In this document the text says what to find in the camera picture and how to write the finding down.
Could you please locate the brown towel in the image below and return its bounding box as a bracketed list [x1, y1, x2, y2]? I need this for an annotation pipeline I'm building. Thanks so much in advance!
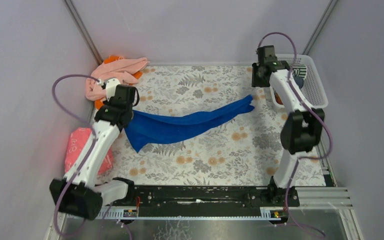
[274, 92, 283, 105]

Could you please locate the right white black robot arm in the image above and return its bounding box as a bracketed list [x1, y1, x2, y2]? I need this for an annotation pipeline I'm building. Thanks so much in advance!
[251, 45, 325, 202]

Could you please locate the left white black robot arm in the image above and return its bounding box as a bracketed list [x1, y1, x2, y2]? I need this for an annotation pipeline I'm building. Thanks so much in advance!
[49, 84, 139, 220]

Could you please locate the orange towel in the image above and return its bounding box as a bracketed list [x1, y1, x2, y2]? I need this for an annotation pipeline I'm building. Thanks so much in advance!
[94, 55, 144, 111]

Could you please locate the striped lemon rolled towel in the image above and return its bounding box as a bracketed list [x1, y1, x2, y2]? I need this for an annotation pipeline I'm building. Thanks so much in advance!
[292, 64, 308, 79]

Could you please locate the dark blue rolled towel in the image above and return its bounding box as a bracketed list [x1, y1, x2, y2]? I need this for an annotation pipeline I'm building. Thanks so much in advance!
[293, 76, 305, 89]

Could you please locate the light pink towel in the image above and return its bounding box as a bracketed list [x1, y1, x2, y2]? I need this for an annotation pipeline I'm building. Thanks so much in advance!
[85, 57, 150, 102]

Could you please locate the pink patterned towel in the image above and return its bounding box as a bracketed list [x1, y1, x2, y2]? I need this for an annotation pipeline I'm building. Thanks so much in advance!
[64, 127, 114, 175]

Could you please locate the white plastic basket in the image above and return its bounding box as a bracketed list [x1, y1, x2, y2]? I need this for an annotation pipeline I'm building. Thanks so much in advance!
[269, 53, 329, 112]

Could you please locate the floral table mat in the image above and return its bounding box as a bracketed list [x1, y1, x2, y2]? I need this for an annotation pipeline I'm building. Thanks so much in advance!
[79, 65, 327, 187]

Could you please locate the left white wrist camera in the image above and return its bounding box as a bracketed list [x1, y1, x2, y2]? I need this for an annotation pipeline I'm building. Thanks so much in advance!
[96, 77, 121, 102]

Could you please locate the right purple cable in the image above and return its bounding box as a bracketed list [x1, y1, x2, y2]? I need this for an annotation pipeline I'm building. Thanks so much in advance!
[256, 31, 334, 239]

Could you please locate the purple cable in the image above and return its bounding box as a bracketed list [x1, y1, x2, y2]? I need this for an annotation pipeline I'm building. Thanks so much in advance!
[51, 74, 102, 239]
[256, 31, 334, 239]

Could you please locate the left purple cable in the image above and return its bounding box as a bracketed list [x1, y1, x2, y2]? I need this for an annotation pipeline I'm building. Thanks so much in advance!
[51, 74, 102, 239]

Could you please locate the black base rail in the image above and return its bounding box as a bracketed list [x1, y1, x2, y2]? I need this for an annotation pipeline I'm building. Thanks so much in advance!
[114, 185, 300, 218]

